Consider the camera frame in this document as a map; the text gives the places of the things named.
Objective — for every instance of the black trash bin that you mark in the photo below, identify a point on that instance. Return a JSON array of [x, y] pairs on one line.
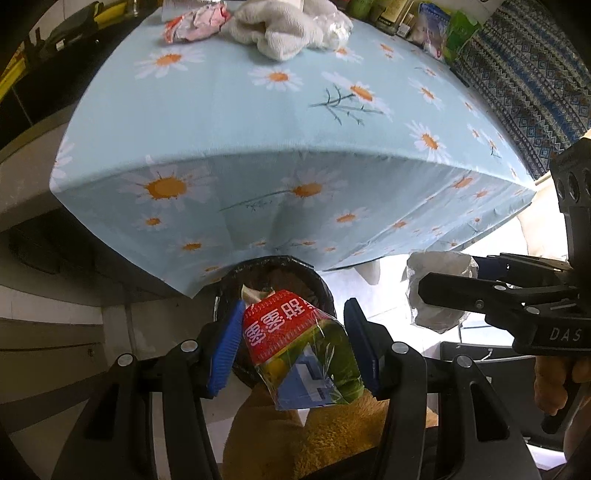
[[277, 273]]

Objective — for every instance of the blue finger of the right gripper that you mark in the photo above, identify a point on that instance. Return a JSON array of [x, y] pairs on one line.
[[516, 309], [522, 269]]

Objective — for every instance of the person's right hand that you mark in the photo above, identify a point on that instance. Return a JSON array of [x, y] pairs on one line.
[[551, 395]]

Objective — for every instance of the orange fuzzy trousers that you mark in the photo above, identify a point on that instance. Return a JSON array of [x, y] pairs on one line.
[[266, 443]]

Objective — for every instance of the white tissue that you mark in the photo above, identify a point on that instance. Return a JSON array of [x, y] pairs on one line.
[[429, 275]]

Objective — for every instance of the green blue snack wrapper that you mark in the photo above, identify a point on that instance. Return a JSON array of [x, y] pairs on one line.
[[302, 353]]

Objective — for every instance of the pink wrapper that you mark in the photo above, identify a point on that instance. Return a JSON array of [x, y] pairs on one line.
[[197, 24]]

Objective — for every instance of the clear plastic ball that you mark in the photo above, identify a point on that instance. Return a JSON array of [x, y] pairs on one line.
[[336, 29]]

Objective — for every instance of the green packet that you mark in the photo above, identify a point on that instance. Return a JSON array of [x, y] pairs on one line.
[[460, 29]]

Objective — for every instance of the blue white packet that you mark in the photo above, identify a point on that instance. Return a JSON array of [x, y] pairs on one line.
[[429, 30]]

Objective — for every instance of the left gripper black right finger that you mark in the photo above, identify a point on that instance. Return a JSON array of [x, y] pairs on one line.
[[371, 343]]

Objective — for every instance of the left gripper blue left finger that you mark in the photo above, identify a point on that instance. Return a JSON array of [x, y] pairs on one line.
[[225, 347]]

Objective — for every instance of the patterned blue curtain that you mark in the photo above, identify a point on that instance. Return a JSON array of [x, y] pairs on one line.
[[531, 76]]

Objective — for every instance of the black sink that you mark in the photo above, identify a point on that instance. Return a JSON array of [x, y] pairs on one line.
[[56, 83]]

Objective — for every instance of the blue daisy tablecloth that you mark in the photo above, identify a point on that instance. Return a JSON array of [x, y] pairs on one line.
[[188, 159]]

